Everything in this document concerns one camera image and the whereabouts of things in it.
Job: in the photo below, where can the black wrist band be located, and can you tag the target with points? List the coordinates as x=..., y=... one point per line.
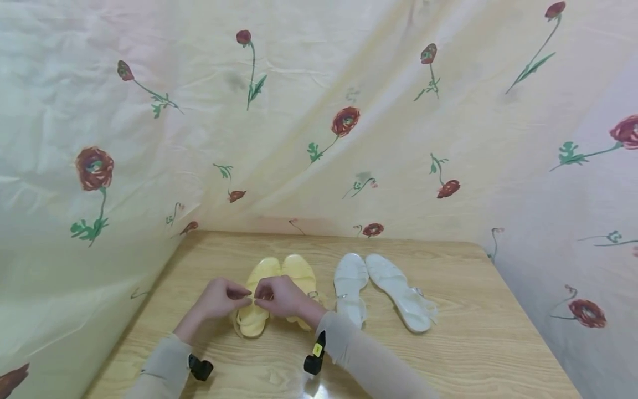
x=201, y=368
x=315, y=357

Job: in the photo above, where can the person's right forearm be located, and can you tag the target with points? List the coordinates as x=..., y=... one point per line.
x=359, y=354

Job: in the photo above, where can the person's left forearm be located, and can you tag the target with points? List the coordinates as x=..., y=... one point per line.
x=174, y=354

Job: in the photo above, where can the person's left hand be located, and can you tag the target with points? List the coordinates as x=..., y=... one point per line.
x=217, y=299

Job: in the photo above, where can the person's left thumb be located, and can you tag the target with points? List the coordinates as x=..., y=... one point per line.
x=240, y=289

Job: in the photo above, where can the yellow sandal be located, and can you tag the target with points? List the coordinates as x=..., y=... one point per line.
x=297, y=269
x=251, y=324

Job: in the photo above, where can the person's right hand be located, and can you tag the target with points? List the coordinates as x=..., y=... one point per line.
x=286, y=296

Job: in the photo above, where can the person's right fingers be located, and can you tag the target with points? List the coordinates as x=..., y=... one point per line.
x=264, y=302

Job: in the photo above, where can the person's left fingers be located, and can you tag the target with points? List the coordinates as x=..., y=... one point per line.
x=239, y=303

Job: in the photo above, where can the white sandal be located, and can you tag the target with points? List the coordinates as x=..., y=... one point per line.
x=350, y=277
x=398, y=293

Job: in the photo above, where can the person's right thumb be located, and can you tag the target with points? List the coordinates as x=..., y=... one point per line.
x=263, y=288

